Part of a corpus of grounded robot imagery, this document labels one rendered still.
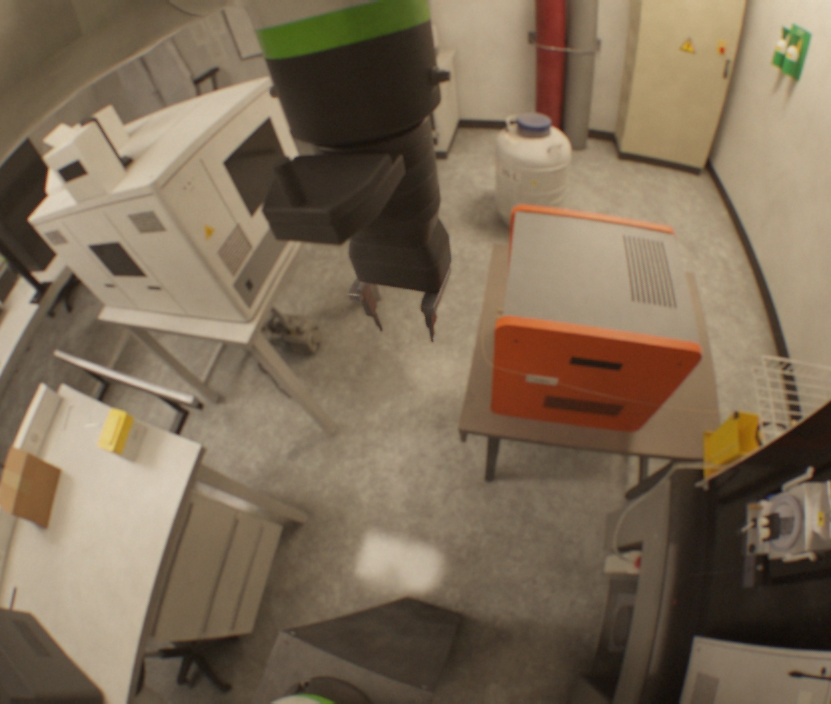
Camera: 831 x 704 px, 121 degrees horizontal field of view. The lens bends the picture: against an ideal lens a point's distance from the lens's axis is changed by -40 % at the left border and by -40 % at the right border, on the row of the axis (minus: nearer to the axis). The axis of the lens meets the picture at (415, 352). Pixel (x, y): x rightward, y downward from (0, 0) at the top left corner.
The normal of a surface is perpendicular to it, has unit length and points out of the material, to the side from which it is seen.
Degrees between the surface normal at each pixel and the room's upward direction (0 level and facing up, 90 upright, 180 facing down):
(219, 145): 90
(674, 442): 0
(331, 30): 90
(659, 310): 0
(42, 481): 90
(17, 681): 57
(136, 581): 0
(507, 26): 90
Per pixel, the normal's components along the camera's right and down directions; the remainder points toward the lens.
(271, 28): -0.54, 0.75
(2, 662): 0.12, -0.99
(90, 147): 0.96, 0.13
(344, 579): -0.15, -0.53
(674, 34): -0.24, 0.84
